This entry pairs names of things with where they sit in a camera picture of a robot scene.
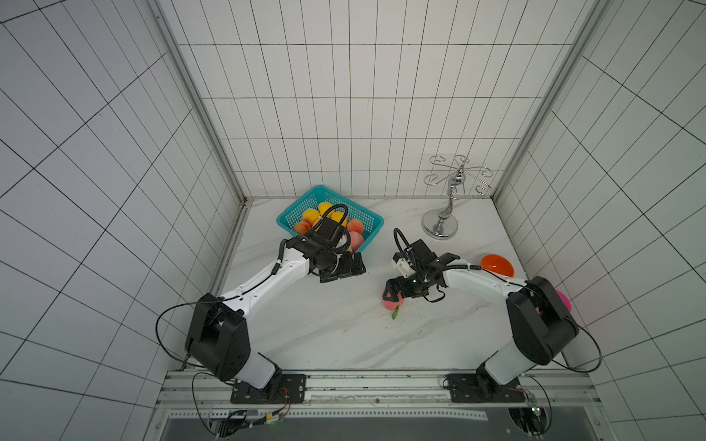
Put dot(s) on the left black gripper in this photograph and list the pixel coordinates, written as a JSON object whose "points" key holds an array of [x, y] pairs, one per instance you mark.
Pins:
{"points": [[347, 270]]}

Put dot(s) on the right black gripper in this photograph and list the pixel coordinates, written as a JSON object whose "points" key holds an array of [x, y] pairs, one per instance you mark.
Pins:
{"points": [[400, 286]]}

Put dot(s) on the orange red peach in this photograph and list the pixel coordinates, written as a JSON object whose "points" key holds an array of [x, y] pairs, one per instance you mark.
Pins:
{"points": [[356, 226], [302, 227]]}

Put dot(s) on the pink peach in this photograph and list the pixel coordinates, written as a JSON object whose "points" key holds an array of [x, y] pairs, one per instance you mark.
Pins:
{"points": [[356, 241], [393, 307]]}

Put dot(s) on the yellow peach red spot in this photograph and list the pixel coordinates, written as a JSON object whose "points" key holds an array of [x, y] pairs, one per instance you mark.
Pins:
{"points": [[311, 216]]}

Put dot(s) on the yellow peach top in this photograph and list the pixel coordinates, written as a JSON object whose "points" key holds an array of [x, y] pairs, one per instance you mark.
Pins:
{"points": [[338, 216]]}

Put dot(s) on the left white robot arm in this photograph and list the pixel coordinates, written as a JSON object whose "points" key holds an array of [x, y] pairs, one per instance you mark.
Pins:
{"points": [[219, 336]]}

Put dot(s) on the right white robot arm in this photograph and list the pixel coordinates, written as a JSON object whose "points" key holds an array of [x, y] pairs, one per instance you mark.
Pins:
{"points": [[541, 324]]}

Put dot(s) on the teal plastic basket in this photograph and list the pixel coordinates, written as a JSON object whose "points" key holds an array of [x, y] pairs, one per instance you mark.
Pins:
{"points": [[372, 222]]}

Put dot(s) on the silver metal cup rack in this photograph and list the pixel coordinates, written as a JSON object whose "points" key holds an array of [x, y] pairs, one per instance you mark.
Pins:
{"points": [[441, 223]]}

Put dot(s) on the orange plastic bowl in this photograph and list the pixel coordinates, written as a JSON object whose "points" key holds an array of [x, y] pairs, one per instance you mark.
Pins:
{"points": [[498, 264]]}

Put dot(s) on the pink plastic goblet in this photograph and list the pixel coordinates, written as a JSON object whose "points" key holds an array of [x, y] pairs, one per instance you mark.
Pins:
{"points": [[566, 303]]}

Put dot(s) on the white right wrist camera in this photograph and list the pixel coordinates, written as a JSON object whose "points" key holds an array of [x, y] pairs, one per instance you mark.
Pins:
{"points": [[402, 266]]}

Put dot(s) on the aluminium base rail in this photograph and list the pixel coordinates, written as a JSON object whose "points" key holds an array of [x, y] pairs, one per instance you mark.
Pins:
{"points": [[376, 393]]}

